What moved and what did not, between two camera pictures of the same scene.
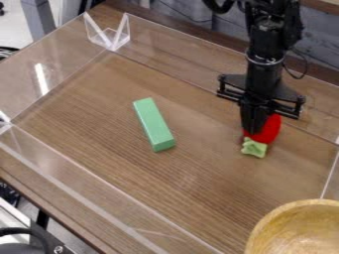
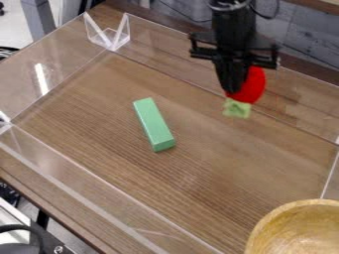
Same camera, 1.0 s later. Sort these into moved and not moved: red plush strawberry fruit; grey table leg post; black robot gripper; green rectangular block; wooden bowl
Moved: black robot gripper; red plush strawberry fruit
Not moved: grey table leg post; green rectangular block; wooden bowl
